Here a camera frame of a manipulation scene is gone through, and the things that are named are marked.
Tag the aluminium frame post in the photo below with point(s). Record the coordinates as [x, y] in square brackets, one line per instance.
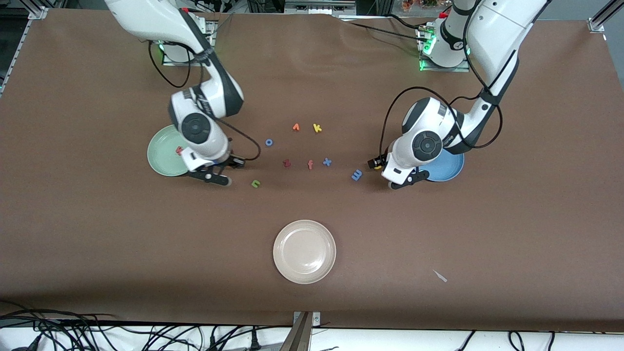
[300, 336]

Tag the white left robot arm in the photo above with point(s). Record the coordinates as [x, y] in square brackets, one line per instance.
[497, 29]

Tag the white paper scrap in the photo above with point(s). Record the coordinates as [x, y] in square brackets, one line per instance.
[440, 276]

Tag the grey power strip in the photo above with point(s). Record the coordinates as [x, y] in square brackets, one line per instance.
[317, 7]

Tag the brown table mat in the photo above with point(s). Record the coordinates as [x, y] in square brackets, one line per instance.
[146, 243]

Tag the yellow foam letter k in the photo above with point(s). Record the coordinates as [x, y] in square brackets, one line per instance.
[316, 128]

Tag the light green plate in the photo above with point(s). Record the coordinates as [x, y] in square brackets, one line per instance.
[161, 156]

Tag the aluminium frame rail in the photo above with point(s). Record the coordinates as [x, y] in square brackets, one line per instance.
[36, 13]
[597, 22]

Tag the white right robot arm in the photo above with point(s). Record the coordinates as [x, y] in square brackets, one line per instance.
[146, 19]

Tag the beige plate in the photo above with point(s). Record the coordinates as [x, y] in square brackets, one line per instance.
[304, 251]

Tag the blue plate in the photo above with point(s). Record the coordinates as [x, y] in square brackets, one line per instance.
[448, 168]

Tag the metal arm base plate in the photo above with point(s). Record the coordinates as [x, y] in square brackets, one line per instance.
[448, 69]
[175, 63]

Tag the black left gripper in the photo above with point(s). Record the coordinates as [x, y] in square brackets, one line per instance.
[381, 159]

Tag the blue foam letter m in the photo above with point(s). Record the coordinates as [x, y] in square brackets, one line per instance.
[357, 175]

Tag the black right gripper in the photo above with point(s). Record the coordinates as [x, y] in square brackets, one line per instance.
[233, 160]

